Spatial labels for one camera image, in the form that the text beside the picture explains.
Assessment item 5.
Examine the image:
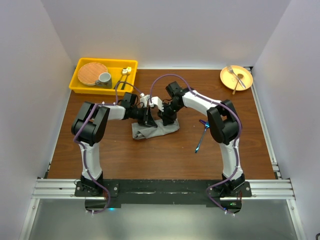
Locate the silver knife on plate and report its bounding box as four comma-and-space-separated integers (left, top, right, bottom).
232, 73, 244, 95

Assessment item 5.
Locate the blue metallic knife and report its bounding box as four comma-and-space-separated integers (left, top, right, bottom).
199, 119, 210, 128

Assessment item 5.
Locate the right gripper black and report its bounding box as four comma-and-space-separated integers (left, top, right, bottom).
157, 101, 183, 127

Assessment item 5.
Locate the blue metallic fork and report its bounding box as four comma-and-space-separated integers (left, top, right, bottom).
194, 125, 210, 154

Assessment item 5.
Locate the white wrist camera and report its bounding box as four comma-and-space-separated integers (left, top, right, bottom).
139, 93, 150, 107
148, 96, 164, 112

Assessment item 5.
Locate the yellow plastic bin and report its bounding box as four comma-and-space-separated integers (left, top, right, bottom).
69, 57, 138, 96

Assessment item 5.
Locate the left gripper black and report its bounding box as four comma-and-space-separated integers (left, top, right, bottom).
130, 105, 157, 128

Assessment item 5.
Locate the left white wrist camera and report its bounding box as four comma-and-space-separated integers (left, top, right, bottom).
139, 93, 150, 107

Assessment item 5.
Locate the silver fork on plate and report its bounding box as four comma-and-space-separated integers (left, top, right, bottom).
226, 65, 246, 89

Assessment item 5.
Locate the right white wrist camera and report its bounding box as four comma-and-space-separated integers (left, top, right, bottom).
148, 96, 164, 112

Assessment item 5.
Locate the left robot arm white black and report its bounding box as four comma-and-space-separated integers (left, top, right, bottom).
71, 92, 151, 196

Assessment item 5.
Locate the tan round plate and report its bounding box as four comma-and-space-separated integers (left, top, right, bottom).
219, 65, 254, 92

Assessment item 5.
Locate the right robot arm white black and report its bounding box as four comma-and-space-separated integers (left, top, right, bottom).
158, 81, 245, 197

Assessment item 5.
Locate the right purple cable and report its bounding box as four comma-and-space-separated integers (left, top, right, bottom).
148, 74, 243, 215

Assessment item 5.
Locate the grey ceramic mug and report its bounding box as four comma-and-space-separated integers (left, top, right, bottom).
95, 72, 112, 89

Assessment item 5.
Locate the gold spoon black handle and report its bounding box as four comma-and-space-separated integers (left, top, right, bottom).
114, 67, 131, 89

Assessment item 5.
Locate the grey cloth napkin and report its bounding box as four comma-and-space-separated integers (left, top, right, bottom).
131, 119, 180, 140

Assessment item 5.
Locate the round wooden plate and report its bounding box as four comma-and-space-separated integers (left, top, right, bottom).
77, 62, 108, 86

